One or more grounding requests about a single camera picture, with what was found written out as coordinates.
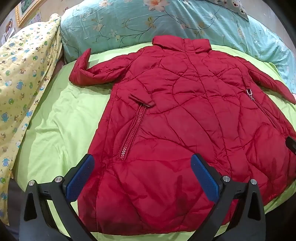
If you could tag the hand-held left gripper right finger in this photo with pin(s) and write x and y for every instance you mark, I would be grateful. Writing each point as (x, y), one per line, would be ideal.
(205, 179)

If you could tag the bear print pillow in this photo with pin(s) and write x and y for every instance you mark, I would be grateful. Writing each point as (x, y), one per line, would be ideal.
(233, 5)

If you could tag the wall poster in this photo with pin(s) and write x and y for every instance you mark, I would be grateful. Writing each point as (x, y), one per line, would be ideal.
(8, 26)

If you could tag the yellow animal print quilt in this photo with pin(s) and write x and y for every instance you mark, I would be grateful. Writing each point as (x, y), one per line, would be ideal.
(25, 76)

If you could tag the teal floral quilt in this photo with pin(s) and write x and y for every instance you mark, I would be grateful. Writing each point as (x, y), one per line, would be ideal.
(143, 25)

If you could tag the gold framed picture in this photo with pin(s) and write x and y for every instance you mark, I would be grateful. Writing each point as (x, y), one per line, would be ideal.
(24, 10)

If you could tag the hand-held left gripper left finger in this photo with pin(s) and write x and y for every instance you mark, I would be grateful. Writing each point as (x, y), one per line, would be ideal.
(79, 179)

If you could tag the red quilted coat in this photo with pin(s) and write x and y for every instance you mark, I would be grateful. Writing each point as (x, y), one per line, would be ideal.
(180, 120)

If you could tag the light green bed sheet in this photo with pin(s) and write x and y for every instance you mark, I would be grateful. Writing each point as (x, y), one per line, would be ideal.
(57, 129)

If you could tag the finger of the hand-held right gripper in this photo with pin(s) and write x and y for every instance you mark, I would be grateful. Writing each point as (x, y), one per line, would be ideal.
(291, 145)

